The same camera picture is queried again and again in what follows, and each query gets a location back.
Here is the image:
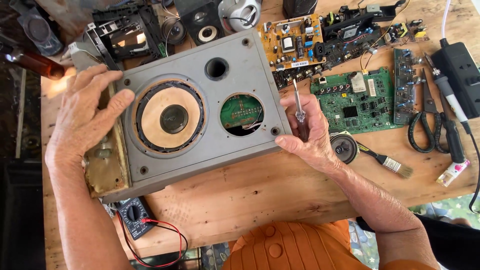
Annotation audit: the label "black plastic bracket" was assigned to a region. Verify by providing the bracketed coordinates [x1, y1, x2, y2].
[338, 0, 407, 24]

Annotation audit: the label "small round loose speaker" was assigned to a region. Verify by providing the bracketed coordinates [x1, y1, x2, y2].
[329, 131, 361, 165]

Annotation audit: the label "large green main board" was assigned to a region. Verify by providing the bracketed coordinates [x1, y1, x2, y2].
[310, 66, 404, 136]

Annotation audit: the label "black power strip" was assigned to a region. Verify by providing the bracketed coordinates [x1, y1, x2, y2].
[430, 37, 480, 120]

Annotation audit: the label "person's right hand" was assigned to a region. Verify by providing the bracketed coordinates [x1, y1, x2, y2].
[275, 94, 340, 173]

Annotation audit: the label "black test lead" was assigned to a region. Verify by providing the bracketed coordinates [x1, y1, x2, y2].
[127, 221, 189, 268]

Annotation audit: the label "black plastic drive frame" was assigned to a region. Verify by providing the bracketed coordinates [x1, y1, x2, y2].
[84, 3, 168, 73]

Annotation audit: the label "small dark circuit board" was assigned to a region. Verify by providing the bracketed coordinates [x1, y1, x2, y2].
[382, 19, 430, 48]

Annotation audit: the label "silver metal bracket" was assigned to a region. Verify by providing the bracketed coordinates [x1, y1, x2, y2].
[59, 40, 110, 76]

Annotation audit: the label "black bench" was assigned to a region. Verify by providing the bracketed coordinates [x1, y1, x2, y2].
[0, 157, 47, 270]

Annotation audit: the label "black circuit board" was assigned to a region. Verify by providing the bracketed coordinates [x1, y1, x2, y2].
[273, 22, 388, 90]

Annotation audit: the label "small black speaker box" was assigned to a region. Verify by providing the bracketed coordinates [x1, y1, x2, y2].
[173, 0, 226, 46]

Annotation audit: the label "black soldering iron cable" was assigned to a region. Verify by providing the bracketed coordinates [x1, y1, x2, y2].
[466, 129, 480, 215]

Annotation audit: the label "black handle paint brush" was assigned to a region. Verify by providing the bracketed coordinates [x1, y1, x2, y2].
[355, 142, 414, 179]

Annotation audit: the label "orange power supply board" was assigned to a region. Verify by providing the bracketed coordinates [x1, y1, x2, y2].
[258, 14, 328, 73]

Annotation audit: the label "white round speaker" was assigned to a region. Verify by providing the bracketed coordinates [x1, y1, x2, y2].
[218, 0, 263, 33]

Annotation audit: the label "black mesh speaker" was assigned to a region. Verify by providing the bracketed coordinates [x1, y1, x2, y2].
[282, 0, 319, 20]

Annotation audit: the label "black digital multimeter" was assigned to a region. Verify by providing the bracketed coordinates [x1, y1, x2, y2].
[114, 196, 159, 241]

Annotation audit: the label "white pink lighter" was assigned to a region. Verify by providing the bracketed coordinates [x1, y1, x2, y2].
[435, 159, 471, 188]

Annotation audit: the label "black handled scissors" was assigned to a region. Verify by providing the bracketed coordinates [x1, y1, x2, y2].
[407, 67, 451, 155]

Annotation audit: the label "brown paper woofer cone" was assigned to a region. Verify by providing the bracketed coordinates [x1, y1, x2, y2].
[133, 79, 207, 154]

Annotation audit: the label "white cable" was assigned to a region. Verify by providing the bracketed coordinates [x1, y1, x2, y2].
[441, 0, 452, 40]

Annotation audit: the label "amber brown bottle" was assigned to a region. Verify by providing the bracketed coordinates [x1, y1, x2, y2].
[2, 48, 67, 82]

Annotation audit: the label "round bare speaker driver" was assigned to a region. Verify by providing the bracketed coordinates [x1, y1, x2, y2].
[161, 16, 188, 46]

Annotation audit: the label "person's left hand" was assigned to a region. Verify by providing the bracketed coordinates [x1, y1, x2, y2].
[45, 64, 136, 170]

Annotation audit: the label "narrow green circuit board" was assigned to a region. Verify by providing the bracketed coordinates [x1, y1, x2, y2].
[392, 47, 420, 126]

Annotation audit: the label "person's orange shirt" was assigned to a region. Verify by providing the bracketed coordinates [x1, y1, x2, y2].
[221, 220, 440, 270]

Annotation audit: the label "grey speaker cabinet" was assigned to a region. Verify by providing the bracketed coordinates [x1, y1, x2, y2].
[83, 28, 294, 204]

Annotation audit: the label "clear handle screwdriver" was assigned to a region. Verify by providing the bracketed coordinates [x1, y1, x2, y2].
[292, 79, 310, 142]

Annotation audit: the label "white soldering iron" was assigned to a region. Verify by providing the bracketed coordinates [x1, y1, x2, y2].
[423, 52, 473, 134]

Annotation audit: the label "green board inside cabinet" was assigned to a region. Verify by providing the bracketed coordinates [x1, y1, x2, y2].
[220, 94, 265, 136]

